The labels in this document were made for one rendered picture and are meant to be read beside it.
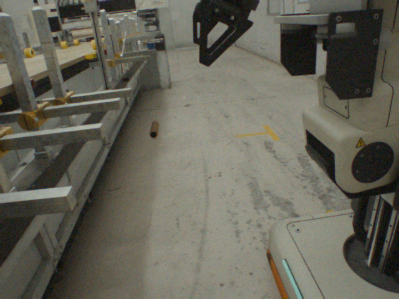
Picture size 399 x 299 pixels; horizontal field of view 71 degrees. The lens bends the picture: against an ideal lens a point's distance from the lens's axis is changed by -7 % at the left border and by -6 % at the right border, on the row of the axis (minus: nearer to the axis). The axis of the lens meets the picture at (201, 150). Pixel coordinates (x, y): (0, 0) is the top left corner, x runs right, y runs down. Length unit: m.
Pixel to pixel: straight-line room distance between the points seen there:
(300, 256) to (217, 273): 0.45
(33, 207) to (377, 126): 0.67
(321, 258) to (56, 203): 0.87
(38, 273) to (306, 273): 1.05
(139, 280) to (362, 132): 1.12
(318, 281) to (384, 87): 0.62
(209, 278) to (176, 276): 0.15
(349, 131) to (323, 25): 0.24
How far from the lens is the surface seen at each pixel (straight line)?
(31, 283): 1.40
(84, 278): 1.56
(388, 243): 1.04
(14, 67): 0.96
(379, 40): 0.64
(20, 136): 0.77
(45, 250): 1.45
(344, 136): 0.68
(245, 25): 0.37
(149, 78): 5.12
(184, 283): 1.39
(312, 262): 1.09
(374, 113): 0.69
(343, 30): 0.59
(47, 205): 0.50
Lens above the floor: 1.05
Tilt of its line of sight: 24 degrees down
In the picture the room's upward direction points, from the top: 5 degrees counter-clockwise
